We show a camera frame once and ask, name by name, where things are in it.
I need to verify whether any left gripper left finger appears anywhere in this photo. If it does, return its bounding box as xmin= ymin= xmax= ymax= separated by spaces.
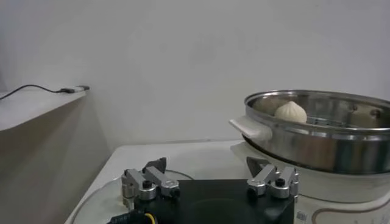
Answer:
xmin=121 ymin=156 xmax=181 ymax=211

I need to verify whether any white electric cooker base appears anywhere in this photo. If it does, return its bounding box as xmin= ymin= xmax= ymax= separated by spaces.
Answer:
xmin=230 ymin=141 xmax=390 ymax=224

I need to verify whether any white side desk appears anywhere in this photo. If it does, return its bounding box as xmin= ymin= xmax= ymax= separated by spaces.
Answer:
xmin=0 ymin=86 xmax=110 ymax=224

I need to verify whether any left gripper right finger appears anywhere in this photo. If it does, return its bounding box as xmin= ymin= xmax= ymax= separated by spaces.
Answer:
xmin=246 ymin=156 xmax=299 ymax=200

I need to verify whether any steel steamer basket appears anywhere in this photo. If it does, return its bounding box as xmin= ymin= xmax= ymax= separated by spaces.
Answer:
xmin=229 ymin=89 xmax=390 ymax=175

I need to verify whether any white steamed baozi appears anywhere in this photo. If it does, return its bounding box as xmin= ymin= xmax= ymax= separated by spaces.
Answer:
xmin=274 ymin=100 xmax=308 ymax=124

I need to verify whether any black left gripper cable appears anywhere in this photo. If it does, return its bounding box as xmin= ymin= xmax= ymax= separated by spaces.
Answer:
xmin=106 ymin=209 xmax=159 ymax=224

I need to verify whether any black cable with adapter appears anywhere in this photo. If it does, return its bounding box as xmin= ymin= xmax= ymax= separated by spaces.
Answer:
xmin=0 ymin=84 xmax=91 ymax=101

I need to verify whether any glass lid with cream handle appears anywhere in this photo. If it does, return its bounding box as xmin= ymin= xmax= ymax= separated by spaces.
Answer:
xmin=71 ymin=169 xmax=194 ymax=224

